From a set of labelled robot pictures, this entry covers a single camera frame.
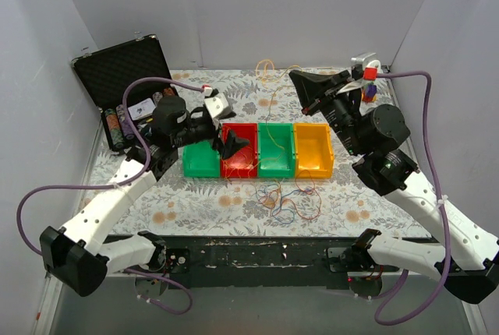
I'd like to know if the green bin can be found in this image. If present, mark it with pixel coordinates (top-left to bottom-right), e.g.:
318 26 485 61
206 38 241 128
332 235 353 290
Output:
257 122 296 178
182 141 220 178

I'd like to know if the black poker chip case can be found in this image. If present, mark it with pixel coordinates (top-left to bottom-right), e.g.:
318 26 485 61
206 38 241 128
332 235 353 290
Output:
71 35 178 154

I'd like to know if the floral table mat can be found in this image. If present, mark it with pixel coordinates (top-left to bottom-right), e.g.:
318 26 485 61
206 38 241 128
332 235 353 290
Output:
76 69 433 238

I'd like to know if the white wire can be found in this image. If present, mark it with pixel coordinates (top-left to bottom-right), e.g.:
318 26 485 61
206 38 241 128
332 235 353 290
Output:
255 189 274 210

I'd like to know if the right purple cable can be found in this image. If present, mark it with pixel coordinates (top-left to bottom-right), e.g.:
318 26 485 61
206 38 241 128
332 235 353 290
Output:
362 70 453 326

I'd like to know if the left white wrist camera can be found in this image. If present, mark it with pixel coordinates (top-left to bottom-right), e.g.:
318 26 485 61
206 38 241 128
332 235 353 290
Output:
204 89 236 121

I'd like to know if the aluminium frame rail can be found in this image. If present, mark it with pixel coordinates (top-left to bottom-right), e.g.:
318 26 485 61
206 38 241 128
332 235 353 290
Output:
380 65 488 335

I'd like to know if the red bin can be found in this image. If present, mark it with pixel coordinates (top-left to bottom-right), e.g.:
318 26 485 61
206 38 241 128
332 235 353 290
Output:
220 123 258 178

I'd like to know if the orange wire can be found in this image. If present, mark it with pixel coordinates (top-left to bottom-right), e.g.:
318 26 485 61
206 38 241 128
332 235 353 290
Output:
253 169 324 223

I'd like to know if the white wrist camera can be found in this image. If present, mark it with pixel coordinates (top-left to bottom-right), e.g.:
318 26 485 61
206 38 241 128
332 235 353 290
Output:
204 89 236 121
350 52 381 89

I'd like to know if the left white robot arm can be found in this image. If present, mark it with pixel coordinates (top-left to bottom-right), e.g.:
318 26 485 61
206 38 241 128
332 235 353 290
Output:
40 92 249 297

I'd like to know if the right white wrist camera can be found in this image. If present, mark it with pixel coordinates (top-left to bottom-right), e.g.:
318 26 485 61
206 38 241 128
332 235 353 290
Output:
350 52 381 89

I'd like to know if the orange bin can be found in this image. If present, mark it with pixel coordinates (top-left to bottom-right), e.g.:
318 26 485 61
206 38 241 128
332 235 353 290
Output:
293 123 334 179

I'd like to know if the yellow wire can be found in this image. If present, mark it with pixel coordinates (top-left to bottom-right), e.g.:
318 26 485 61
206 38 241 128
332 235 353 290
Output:
221 58 301 184

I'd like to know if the colourful toy block figure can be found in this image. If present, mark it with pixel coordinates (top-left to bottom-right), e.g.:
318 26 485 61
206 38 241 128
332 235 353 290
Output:
362 83 377 103

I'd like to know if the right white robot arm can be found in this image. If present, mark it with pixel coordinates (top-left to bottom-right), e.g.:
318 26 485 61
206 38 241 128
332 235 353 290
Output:
289 67 498 304

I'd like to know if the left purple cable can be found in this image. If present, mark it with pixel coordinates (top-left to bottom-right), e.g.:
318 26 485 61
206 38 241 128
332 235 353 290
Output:
16 76 214 316

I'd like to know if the right green bin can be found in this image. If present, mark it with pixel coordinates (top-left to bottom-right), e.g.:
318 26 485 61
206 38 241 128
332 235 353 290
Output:
257 122 296 178

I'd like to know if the left green bin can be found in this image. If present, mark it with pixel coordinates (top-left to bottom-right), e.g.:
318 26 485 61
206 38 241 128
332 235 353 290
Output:
182 141 220 178

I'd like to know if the purple cable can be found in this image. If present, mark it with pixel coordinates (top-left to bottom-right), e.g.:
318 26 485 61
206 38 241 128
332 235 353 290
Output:
16 76 214 316
362 70 453 326

